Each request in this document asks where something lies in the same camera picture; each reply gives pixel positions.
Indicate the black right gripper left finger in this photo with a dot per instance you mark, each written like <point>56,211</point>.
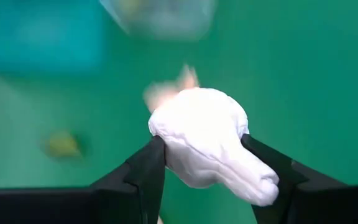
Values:
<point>120,202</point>

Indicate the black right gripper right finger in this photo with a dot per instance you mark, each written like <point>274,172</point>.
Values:
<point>315,205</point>

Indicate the small green cabbage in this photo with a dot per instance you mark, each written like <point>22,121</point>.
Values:
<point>62,145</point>

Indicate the white garlic bulb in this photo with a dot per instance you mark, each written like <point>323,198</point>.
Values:
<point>204,140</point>

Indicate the teal translucent plastic bin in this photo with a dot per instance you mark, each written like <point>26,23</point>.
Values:
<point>42,37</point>

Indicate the clear plastic bin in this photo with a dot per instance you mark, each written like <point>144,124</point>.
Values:
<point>166,21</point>

